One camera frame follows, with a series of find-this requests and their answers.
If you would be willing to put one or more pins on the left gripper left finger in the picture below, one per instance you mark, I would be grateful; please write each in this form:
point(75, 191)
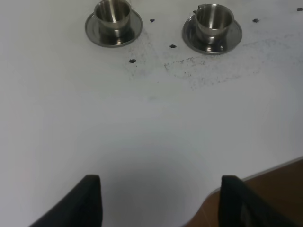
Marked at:
point(81, 207)

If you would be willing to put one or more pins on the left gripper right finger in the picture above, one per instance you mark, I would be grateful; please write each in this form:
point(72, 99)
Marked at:
point(239, 206)

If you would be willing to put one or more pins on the middle steel saucer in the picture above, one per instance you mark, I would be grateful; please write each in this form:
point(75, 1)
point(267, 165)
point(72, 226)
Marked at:
point(232, 39)

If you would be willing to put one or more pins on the steel saucer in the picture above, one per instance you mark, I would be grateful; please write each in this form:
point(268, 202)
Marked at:
point(94, 34)
point(232, 39)

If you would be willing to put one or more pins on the left steel saucer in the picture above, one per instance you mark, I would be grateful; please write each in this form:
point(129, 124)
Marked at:
point(94, 34)

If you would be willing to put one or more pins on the middle steel teacup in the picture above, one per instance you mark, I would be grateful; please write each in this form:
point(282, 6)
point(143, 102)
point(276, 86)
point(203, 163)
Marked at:
point(213, 20)

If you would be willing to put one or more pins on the steel teacup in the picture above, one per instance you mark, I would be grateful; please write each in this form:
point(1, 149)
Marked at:
point(113, 14)
point(213, 20)

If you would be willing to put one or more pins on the left steel teacup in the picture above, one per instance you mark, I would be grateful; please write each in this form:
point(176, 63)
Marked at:
point(113, 14)

